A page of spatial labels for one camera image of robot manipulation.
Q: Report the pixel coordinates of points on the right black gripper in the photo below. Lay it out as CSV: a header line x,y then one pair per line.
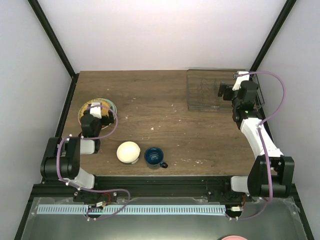
x,y
222,87

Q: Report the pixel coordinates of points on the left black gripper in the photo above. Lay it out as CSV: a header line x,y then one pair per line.
x,y
110,117

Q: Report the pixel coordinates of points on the woven bamboo plate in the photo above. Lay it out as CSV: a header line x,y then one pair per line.
x,y
84,108

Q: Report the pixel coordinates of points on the grey wire dish rack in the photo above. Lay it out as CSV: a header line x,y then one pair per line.
x,y
202,89

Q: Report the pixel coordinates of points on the cream ceramic bowl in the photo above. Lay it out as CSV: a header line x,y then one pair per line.
x,y
128,153

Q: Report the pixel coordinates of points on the dark blue mug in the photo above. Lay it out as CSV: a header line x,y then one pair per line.
x,y
154,158

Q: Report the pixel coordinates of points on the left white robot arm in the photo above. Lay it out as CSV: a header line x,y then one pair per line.
x,y
62,156

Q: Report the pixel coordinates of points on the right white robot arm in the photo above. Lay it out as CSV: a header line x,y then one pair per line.
x,y
272,173

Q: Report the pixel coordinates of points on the light blue floral plate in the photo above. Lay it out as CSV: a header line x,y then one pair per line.
x,y
108,103

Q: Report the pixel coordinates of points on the light blue slotted strip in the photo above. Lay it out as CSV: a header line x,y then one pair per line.
x,y
74,209

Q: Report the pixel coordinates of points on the pink round object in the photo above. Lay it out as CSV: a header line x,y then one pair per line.
x,y
233,237

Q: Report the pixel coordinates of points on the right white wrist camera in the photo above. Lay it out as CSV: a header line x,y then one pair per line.
x,y
240,76

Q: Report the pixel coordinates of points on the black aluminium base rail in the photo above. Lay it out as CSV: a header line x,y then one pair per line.
x,y
213,188

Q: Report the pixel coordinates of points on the right black frame post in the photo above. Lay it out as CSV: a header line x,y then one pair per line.
x,y
280,20

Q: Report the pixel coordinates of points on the black frame post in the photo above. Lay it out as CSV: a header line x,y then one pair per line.
x,y
280,20
43,20

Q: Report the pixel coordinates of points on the left black frame post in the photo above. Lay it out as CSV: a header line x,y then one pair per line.
x,y
43,20

